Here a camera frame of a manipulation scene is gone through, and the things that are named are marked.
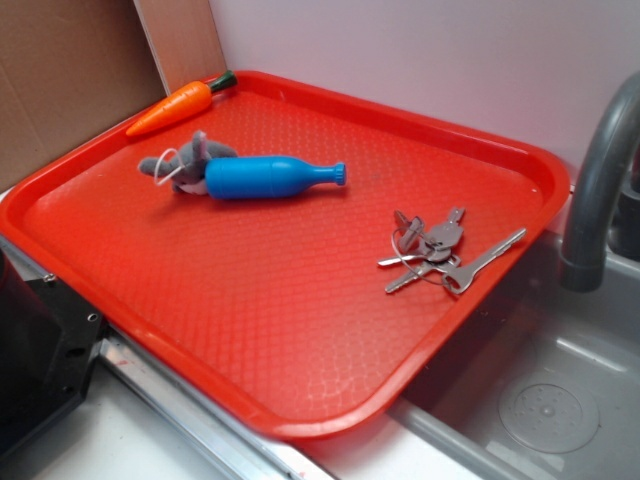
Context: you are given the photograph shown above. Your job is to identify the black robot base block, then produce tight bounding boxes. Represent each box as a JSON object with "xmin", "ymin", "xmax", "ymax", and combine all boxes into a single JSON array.
[{"xmin": 1, "ymin": 254, "xmax": 106, "ymax": 460}]

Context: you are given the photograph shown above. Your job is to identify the red plastic tray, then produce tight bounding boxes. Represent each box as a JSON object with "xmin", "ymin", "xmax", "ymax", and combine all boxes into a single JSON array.
[{"xmin": 1, "ymin": 71, "xmax": 569, "ymax": 439}]

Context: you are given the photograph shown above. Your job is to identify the blue plastic toy bottle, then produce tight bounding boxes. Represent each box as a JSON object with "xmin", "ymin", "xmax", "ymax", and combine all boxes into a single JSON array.
[{"xmin": 204, "ymin": 155, "xmax": 347, "ymax": 200}]

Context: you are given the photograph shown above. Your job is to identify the silver key bunch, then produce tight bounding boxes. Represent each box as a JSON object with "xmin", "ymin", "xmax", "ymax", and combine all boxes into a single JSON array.
[{"xmin": 378, "ymin": 207, "xmax": 527, "ymax": 295}]

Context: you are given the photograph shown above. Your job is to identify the grey plush toy animal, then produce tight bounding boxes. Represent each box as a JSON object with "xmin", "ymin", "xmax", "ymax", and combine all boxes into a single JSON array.
[{"xmin": 138, "ymin": 131, "xmax": 237, "ymax": 196}]

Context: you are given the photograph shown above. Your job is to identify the orange plastic toy carrot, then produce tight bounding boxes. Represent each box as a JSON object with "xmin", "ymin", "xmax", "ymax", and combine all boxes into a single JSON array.
[{"xmin": 126, "ymin": 70, "xmax": 238, "ymax": 137}]

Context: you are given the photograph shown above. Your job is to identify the grey sink faucet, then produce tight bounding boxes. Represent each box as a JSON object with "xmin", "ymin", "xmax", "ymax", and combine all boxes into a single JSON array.
[{"xmin": 559, "ymin": 73, "xmax": 639, "ymax": 292}]

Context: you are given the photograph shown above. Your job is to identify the grey plastic sink basin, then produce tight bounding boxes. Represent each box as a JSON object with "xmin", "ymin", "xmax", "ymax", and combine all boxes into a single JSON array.
[{"xmin": 390, "ymin": 234, "xmax": 639, "ymax": 479}]

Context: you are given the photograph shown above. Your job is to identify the brown cardboard panel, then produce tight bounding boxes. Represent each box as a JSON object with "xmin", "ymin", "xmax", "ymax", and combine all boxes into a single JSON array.
[{"xmin": 1, "ymin": 1, "xmax": 226, "ymax": 190}]

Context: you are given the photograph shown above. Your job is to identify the silver metal rail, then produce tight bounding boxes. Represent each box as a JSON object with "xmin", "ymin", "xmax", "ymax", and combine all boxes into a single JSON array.
[{"xmin": 0, "ymin": 234, "xmax": 321, "ymax": 480}]

